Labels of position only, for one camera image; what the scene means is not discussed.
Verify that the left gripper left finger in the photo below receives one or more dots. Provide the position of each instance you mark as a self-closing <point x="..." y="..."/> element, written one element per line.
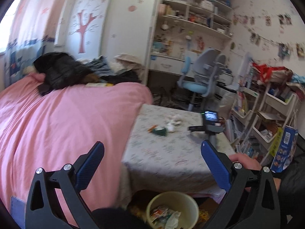
<point x="43" y="209"/>

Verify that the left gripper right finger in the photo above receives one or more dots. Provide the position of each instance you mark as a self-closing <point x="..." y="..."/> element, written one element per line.
<point x="251" y="199"/>

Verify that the white tissue pile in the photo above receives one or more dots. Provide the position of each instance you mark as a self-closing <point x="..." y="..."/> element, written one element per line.
<point x="174" y="119"/>

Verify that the green plush toy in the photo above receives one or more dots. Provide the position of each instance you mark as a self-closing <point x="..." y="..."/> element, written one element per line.
<point x="160" y="131"/>

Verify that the small white tissue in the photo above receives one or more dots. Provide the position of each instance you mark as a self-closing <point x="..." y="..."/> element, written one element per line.
<point x="170" y="127"/>

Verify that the red snack bag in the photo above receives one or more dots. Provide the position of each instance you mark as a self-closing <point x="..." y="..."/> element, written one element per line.
<point x="160" y="215"/>

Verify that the yellow trash bucket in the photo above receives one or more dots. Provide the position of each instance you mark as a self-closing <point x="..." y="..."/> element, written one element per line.
<point x="184" y="211"/>

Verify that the person's right hand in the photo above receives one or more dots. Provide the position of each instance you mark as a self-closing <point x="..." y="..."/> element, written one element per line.
<point x="246" y="161"/>

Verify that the white bookshelf rack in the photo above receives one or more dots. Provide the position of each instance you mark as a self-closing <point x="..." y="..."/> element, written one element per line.
<point x="265" y="103"/>

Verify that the blue grey desk chair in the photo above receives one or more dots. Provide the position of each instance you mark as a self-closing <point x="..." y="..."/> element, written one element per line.
<point x="201" y="76"/>

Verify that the blue cereal box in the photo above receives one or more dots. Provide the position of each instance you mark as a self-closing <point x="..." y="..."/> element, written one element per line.
<point x="286" y="150"/>

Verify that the floral tablecloth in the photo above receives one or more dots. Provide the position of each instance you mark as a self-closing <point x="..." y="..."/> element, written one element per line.
<point x="166" y="163"/>

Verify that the pink bed duvet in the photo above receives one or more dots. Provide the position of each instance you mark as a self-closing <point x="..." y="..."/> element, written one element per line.
<point x="53" y="130"/>

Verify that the beige bag on bed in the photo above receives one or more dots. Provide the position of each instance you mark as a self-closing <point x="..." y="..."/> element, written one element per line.
<point x="131" y="62"/>

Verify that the white desk with drawers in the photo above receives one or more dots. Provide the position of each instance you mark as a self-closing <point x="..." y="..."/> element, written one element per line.
<point x="183" y="28"/>

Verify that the pile of clothes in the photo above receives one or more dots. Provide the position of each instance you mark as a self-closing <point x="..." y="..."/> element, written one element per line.
<point x="111" y="71"/>

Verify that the yellow book on bed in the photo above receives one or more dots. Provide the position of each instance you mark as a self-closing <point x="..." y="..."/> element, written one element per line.
<point x="99" y="85"/>

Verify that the black down jacket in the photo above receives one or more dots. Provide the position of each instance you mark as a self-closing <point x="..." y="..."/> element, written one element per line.
<point x="62" y="70"/>

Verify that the pink curtain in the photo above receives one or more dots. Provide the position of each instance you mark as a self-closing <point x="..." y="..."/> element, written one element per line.
<point x="35" y="24"/>

